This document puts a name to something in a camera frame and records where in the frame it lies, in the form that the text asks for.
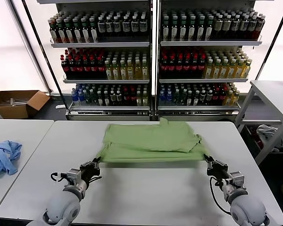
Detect black slanted metal pole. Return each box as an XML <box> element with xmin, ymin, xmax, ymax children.
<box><xmin>254</xmin><ymin>0</ymin><xmax>283</xmax><ymax>82</ymax></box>
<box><xmin>21</xmin><ymin>0</ymin><xmax>69</xmax><ymax>113</ymax></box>

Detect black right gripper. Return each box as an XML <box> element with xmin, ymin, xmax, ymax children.
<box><xmin>204</xmin><ymin>156</ymin><xmax>228</xmax><ymax>182</ymax></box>

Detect grey white crumpled cloth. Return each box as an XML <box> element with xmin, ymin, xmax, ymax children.
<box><xmin>256</xmin><ymin>124</ymin><xmax>279</xmax><ymax>146</ymax></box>

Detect small red cap cola bottle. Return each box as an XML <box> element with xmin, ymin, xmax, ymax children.
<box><xmin>129</xmin><ymin>89</ymin><xmax>137</xmax><ymax>107</ymax></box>
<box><xmin>122</xmin><ymin>89</ymin><xmax>130</xmax><ymax>107</ymax></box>
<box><xmin>212</xmin><ymin>88</ymin><xmax>220</xmax><ymax>106</ymax></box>
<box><xmin>218</xmin><ymin>88</ymin><xmax>226</xmax><ymax>106</ymax></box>

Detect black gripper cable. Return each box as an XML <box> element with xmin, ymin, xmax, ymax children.
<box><xmin>88</xmin><ymin>175</ymin><xmax>102</xmax><ymax>186</ymax></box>
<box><xmin>209</xmin><ymin>176</ymin><xmax>232</xmax><ymax>215</ymax></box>

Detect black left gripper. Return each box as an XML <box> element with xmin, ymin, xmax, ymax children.
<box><xmin>79</xmin><ymin>158</ymin><xmax>102</xmax><ymax>183</ymax></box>

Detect white strips inside cardboard box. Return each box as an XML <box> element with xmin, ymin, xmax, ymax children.
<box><xmin>0</xmin><ymin>97</ymin><xmax>30</xmax><ymax>106</ymax></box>

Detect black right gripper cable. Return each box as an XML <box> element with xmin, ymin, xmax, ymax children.
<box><xmin>209</xmin><ymin>176</ymin><xmax>232</xmax><ymax>215</ymax></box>

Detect crumpled light blue garment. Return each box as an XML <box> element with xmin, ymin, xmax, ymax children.
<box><xmin>0</xmin><ymin>140</ymin><xmax>23</xmax><ymax>178</ymax></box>

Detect open brown cardboard box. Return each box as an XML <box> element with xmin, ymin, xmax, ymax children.
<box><xmin>0</xmin><ymin>77</ymin><xmax>50</xmax><ymax>120</ymax></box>

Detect grey metal frame side table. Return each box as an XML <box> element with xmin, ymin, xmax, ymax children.
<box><xmin>235</xmin><ymin>79</ymin><xmax>283</xmax><ymax>165</ymax></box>

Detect black storage crate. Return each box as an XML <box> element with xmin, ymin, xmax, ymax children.
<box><xmin>241</xmin><ymin>126</ymin><xmax>283</xmax><ymax>167</ymax></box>

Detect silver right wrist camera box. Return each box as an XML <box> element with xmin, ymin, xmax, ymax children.
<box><xmin>227</xmin><ymin>171</ymin><xmax>246</xmax><ymax>188</ymax></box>

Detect green cap white label bottle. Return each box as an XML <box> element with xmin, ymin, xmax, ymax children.
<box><xmin>81</xmin><ymin>18</ymin><xmax>91</xmax><ymax>44</ymax></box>
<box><xmin>64</xmin><ymin>18</ymin><xmax>74</xmax><ymax>44</ymax></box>
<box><xmin>205</xmin><ymin>16</ymin><xmax>214</xmax><ymax>42</ymax></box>
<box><xmin>170</xmin><ymin>16</ymin><xmax>180</xmax><ymax>42</ymax></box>
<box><xmin>89</xmin><ymin>18</ymin><xmax>99</xmax><ymax>44</ymax></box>
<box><xmin>162</xmin><ymin>16</ymin><xmax>171</xmax><ymax>42</ymax></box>
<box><xmin>196</xmin><ymin>16</ymin><xmax>206</xmax><ymax>42</ymax></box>
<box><xmin>188</xmin><ymin>16</ymin><xmax>197</xmax><ymax>42</ymax></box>
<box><xmin>57</xmin><ymin>19</ymin><xmax>66</xmax><ymax>44</ymax></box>
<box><xmin>73</xmin><ymin>18</ymin><xmax>83</xmax><ymax>44</ymax></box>
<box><xmin>179</xmin><ymin>16</ymin><xmax>188</xmax><ymax>42</ymax></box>
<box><xmin>50</xmin><ymin>20</ymin><xmax>58</xmax><ymax>44</ymax></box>

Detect dark bottle beige label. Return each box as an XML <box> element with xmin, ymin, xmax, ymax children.
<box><xmin>214</xmin><ymin>14</ymin><xmax>223</xmax><ymax>40</ymax></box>
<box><xmin>222</xmin><ymin>14</ymin><xmax>232</xmax><ymax>40</ymax></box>

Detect yellow juice green cap bottle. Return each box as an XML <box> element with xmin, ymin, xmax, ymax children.
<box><xmin>105</xmin><ymin>60</ymin><xmax>113</xmax><ymax>80</ymax></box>
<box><xmin>134</xmin><ymin>59</ymin><xmax>143</xmax><ymax>80</ymax></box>
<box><xmin>120</xmin><ymin>60</ymin><xmax>128</xmax><ymax>80</ymax></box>
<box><xmin>127</xmin><ymin>60</ymin><xmax>135</xmax><ymax>80</ymax></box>
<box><xmin>204</xmin><ymin>59</ymin><xmax>214</xmax><ymax>80</ymax></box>
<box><xmin>112</xmin><ymin>60</ymin><xmax>121</xmax><ymax>80</ymax></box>
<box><xmin>228</xmin><ymin>59</ymin><xmax>237</xmax><ymax>80</ymax></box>
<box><xmin>141</xmin><ymin>59</ymin><xmax>150</xmax><ymax>80</ymax></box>
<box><xmin>236</xmin><ymin>59</ymin><xmax>245</xmax><ymax>80</ymax></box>
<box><xmin>221</xmin><ymin>59</ymin><xmax>230</xmax><ymax>80</ymax></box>
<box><xmin>213</xmin><ymin>59</ymin><xmax>222</xmax><ymax>80</ymax></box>
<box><xmin>242</xmin><ymin>59</ymin><xmax>252</xmax><ymax>80</ymax></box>

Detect grey metal beverage shelving unit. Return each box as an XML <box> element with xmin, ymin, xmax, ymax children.
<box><xmin>155</xmin><ymin>0</ymin><xmax>275</xmax><ymax>122</ymax></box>
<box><xmin>36</xmin><ymin>0</ymin><xmax>154</xmax><ymax>122</ymax></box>

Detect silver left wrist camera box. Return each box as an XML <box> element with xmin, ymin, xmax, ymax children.
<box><xmin>66</xmin><ymin>168</ymin><xmax>83</xmax><ymax>184</ymax></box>

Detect light green polo shirt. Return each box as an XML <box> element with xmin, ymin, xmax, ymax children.
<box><xmin>94</xmin><ymin>117</ymin><xmax>209</xmax><ymax>165</ymax></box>

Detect dark bottle white square label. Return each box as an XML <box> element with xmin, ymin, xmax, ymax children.
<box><xmin>139</xmin><ymin>15</ymin><xmax>149</xmax><ymax>38</ymax></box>
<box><xmin>122</xmin><ymin>16</ymin><xmax>132</xmax><ymax>38</ymax></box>
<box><xmin>240</xmin><ymin>15</ymin><xmax>249</xmax><ymax>40</ymax></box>
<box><xmin>248</xmin><ymin>15</ymin><xmax>257</xmax><ymax>40</ymax></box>
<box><xmin>131</xmin><ymin>15</ymin><xmax>140</xmax><ymax>38</ymax></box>
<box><xmin>106</xmin><ymin>16</ymin><xmax>115</xmax><ymax>38</ymax></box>
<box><xmin>98</xmin><ymin>16</ymin><xmax>107</xmax><ymax>38</ymax></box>
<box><xmin>231</xmin><ymin>15</ymin><xmax>241</xmax><ymax>40</ymax></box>
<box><xmin>114</xmin><ymin>16</ymin><xmax>123</xmax><ymax>38</ymax></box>

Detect black left camera cable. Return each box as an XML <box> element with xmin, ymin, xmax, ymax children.
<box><xmin>50</xmin><ymin>172</ymin><xmax>69</xmax><ymax>182</ymax></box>

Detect red cloth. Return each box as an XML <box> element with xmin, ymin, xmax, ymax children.
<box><xmin>249</xmin><ymin>127</ymin><xmax>260</xmax><ymax>146</ymax></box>

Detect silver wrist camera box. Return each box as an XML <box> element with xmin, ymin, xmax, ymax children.
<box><xmin>66</xmin><ymin>168</ymin><xmax>83</xmax><ymax>184</ymax></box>
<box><xmin>227</xmin><ymin>171</ymin><xmax>246</xmax><ymax>188</ymax></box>

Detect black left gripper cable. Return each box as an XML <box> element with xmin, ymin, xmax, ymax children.
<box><xmin>88</xmin><ymin>175</ymin><xmax>102</xmax><ymax>186</ymax></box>

